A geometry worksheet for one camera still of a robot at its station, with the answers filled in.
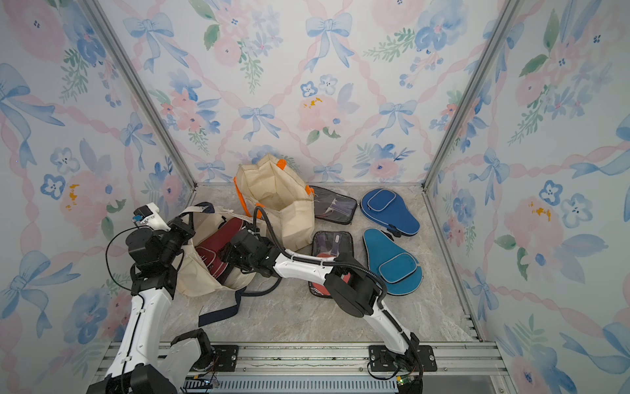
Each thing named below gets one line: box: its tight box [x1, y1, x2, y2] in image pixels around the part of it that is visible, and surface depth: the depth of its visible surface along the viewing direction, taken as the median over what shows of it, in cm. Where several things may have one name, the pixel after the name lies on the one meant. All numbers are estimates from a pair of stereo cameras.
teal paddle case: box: [362, 228, 424, 296], surface depth 94 cm
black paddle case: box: [309, 185, 358, 225], surface depth 111 cm
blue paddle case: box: [360, 188, 421, 236], surface depth 109 cm
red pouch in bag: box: [195, 216, 244, 280], surface depth 88 cm
